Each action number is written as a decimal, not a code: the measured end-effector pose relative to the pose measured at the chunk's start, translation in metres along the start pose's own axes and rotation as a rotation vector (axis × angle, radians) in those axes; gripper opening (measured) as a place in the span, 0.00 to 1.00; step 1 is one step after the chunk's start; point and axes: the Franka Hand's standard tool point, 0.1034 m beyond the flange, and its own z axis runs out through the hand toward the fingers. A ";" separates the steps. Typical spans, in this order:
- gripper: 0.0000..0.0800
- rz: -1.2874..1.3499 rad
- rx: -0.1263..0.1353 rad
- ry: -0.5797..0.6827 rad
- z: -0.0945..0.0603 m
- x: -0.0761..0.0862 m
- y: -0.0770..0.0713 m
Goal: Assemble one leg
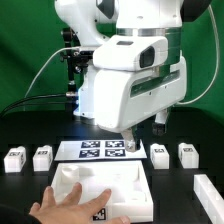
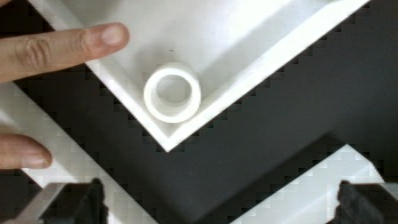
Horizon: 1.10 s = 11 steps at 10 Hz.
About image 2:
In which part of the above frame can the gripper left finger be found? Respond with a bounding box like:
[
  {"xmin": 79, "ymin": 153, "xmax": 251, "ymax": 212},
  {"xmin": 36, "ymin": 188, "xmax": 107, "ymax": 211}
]
[{"xmin": 17, "ymin": 179, "xmax": 109, "ymax": 224}]

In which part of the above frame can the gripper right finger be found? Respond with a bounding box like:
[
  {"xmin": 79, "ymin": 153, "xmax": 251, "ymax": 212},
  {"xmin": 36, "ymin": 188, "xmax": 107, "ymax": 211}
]
[{"xmin": 335, "ymin": 181, "xmax": 398, "ymax": 224}]

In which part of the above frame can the bare human hand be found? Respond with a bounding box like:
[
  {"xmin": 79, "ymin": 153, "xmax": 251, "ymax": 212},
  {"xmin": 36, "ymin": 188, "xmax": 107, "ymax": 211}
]
[{"xmin": 0, "ymin": 22, "xmax": 132, "ymax": 170}]

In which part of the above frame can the white obstacle fence bar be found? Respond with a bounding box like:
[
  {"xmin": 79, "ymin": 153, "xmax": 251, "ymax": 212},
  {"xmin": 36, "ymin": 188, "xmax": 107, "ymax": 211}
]
[{"xmin": 0, "ymin": 83, "xmax": 157, "ymax": 224}]

